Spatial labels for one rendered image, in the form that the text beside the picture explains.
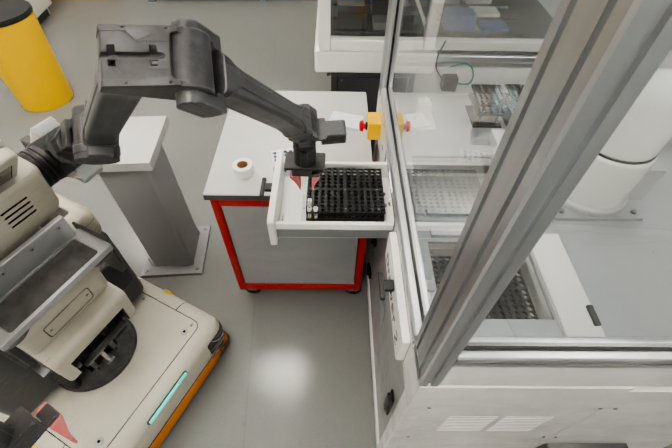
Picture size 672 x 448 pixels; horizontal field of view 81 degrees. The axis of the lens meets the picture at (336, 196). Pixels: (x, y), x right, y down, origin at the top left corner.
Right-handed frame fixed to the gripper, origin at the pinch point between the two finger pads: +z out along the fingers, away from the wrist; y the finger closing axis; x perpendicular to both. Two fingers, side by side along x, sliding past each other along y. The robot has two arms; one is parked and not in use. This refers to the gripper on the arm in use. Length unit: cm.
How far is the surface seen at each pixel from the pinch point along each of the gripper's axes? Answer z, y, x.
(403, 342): 5.6, -23.3, 40.1
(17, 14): 25, 194, -170
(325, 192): 6.3, -5.0, -4.0
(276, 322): 96, 18, -8
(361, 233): 10.9, -15.5, 7.1
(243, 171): 15.8, 23.6, -22.1
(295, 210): 12.9, 3.9, -2.5
